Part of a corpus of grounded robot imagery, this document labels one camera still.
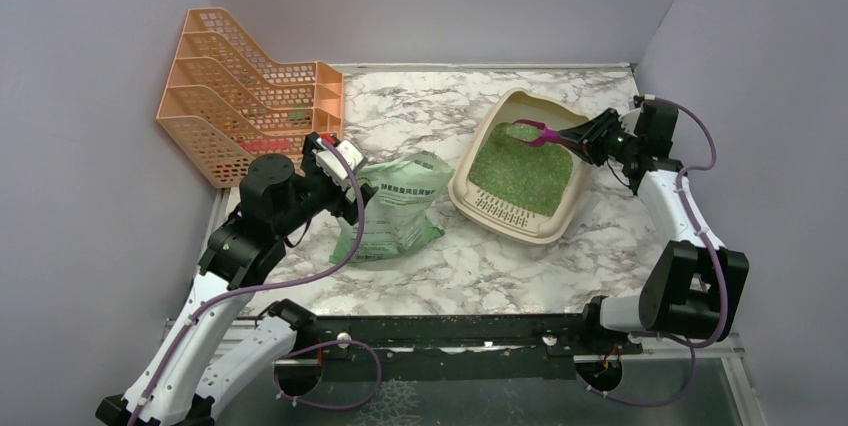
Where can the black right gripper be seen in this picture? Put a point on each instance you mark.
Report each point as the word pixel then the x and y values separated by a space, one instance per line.
pixel 586 138

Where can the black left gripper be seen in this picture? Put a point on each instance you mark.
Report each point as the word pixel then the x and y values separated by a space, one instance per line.
pixel 343 205

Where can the purple plastic litter scoop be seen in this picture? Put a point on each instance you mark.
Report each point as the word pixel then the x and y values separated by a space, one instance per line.
pixel 536 134

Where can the beige plastic litter box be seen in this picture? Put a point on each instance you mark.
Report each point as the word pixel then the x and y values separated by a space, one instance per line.
pixel 500 216

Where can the green litter bag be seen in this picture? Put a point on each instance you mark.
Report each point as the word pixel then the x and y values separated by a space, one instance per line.
pixel 396 221

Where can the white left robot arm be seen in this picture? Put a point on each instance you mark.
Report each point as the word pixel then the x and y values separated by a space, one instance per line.
pixel 183 384

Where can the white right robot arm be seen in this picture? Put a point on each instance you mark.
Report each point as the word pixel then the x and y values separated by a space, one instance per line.
pixel 693 291

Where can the green litter pellets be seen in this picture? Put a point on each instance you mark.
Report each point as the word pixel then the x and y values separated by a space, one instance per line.
pixel 531 178

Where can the orange mesh file rack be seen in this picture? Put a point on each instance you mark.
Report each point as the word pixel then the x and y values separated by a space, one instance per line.
pixel 227 102

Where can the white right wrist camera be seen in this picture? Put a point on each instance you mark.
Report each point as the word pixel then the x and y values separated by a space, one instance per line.
pixel 632 108

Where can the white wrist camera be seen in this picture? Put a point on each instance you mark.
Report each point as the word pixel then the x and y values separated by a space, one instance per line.
pixel 632 108
pixel 333 156

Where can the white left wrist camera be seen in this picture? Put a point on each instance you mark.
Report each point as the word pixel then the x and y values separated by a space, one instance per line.
pixel 333 156

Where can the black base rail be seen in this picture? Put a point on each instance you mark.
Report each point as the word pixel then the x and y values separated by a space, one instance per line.
pixel 449 348

